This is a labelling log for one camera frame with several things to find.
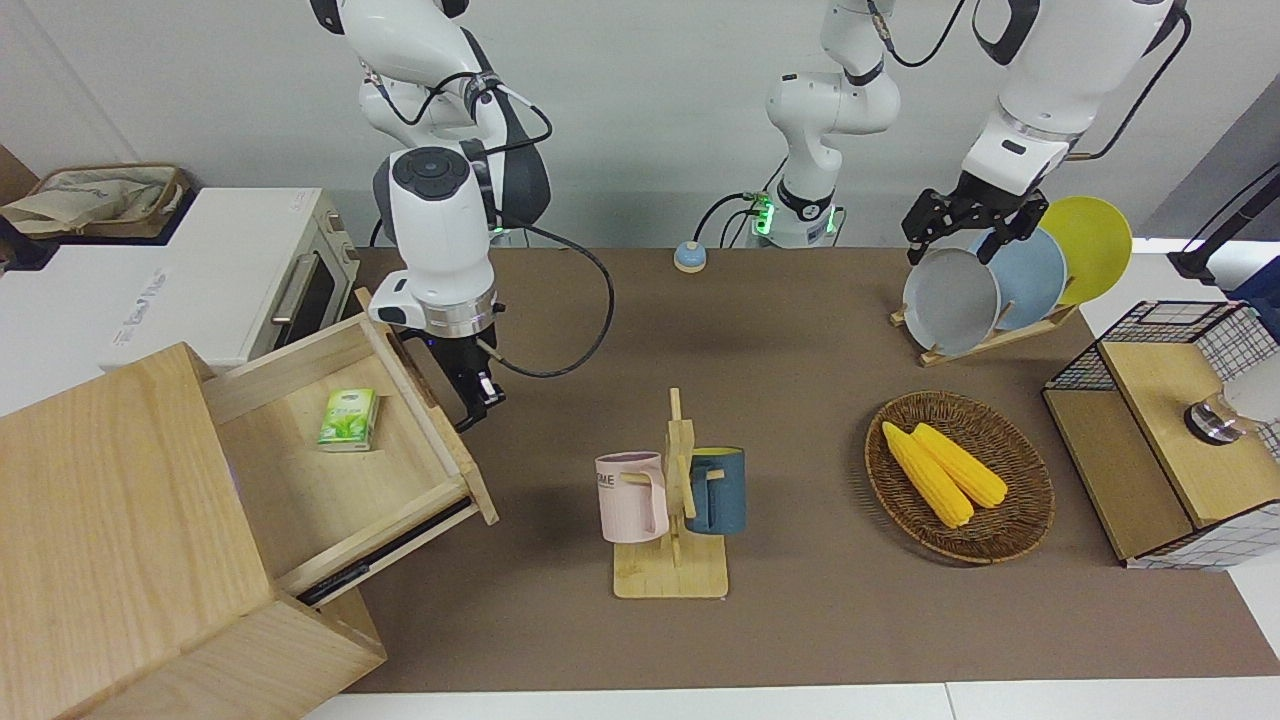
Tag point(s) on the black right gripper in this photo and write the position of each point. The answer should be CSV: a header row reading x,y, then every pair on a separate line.
x,y
455,360

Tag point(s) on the light wooden cabinet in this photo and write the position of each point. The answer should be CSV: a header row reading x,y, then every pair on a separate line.
x,y
110,520

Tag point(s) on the white toaster oven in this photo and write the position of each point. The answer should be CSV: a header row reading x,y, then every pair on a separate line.
x,y
220,260

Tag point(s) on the translucent bottle with metal cap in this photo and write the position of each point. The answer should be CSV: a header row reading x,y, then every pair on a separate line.
x,y
1215,420

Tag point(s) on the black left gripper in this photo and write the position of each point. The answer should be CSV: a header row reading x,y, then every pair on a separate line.
x,y
985,198

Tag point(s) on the green tissue pack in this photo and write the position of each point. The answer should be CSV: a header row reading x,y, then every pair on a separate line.
x,y
347,420

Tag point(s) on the wooden plate rack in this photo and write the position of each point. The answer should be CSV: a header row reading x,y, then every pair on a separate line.
x,y
1000,338

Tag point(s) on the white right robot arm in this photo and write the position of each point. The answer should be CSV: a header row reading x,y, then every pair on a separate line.
x,y
435,230

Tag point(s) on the yellow corn cob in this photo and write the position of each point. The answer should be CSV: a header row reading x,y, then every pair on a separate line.
x,y
965,468
930,480

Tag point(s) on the blue object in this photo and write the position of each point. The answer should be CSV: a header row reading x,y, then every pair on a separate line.
x,y
1262,285

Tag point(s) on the brown cardboard board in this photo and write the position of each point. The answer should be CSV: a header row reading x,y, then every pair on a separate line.
x,y
12,175

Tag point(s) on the small blue round button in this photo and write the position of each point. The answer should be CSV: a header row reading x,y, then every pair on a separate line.
x,y
690,258

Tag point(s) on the grey plate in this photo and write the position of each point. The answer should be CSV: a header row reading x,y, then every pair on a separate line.
x,y
950,305

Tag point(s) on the pink mug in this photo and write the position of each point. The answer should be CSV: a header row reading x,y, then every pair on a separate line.
x,y
630,500

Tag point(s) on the brown table mat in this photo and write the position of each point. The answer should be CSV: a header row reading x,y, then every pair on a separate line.
x,y
800,620

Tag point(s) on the wooden mug rack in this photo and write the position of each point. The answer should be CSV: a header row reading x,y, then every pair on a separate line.
x,y
670,575

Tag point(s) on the brown wicker basket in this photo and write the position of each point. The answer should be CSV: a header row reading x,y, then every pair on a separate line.
x,y
1010,530

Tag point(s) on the brown rimmed storage box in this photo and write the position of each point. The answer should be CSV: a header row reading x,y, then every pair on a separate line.
x,y
172,210

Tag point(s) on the yellow plate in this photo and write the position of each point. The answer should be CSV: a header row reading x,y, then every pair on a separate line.
x,y
1095,240

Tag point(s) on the dark blue mug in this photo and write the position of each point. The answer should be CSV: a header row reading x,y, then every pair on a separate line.
x,y
722,495

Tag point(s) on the light blue plate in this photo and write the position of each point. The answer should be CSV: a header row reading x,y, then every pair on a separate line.
x,y
1030,280

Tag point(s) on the white paper bag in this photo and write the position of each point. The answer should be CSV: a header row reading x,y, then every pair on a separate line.
x,y
80,200

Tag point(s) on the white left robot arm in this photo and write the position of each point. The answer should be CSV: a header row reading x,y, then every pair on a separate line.
x,y
1060,60

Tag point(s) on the light wooden drawer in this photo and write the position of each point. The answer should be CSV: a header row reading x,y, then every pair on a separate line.
x,y
300,490

